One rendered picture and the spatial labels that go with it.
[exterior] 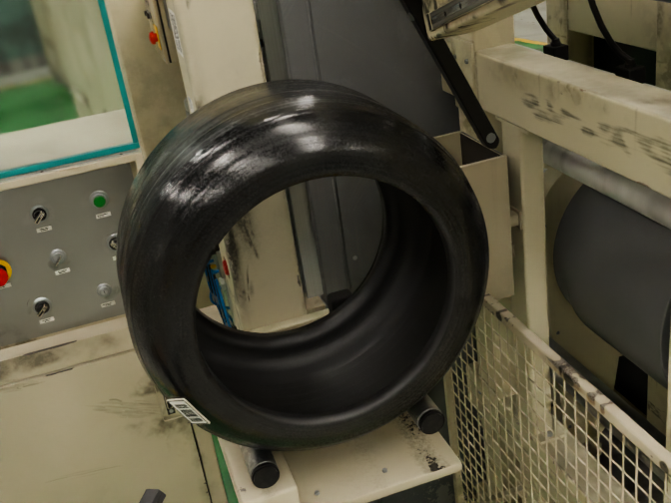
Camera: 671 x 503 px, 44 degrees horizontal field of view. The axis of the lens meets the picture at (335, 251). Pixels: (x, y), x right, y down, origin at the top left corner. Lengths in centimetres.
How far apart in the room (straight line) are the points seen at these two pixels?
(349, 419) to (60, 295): 79
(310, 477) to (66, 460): 71
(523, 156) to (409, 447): 58
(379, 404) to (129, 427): 81
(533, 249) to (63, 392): 103
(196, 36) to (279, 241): 40
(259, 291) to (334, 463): 35
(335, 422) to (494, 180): 58
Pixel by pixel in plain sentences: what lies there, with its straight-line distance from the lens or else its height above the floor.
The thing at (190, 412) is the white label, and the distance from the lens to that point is 125.
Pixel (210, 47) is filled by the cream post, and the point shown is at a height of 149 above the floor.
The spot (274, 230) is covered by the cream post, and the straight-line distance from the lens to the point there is 155.
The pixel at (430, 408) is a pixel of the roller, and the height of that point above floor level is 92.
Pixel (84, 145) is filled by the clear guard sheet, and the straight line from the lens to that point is 174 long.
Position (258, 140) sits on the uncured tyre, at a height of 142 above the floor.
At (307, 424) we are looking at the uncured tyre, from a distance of 129.
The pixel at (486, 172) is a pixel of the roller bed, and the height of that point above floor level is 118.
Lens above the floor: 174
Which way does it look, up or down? 25 degrees down
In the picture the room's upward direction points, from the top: 9 degrees counter-clockwise
